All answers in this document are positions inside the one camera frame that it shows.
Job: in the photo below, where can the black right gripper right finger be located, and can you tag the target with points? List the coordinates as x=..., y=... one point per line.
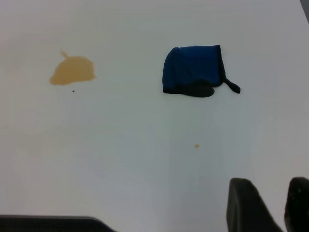
x=299, y=207

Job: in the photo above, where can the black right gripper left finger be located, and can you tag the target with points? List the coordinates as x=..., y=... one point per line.
x=246, y=210

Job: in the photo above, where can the blue cloth with black trim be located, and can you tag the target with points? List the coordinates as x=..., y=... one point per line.
x=190, y=67

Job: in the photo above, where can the small tan drop stain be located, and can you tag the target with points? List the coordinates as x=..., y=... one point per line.
x=197, y=145

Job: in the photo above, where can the tan coffee spill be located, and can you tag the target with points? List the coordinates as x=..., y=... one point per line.
x=72, y=71

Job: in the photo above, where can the black rounded base plate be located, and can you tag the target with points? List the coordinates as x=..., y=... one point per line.
x=48, y=224

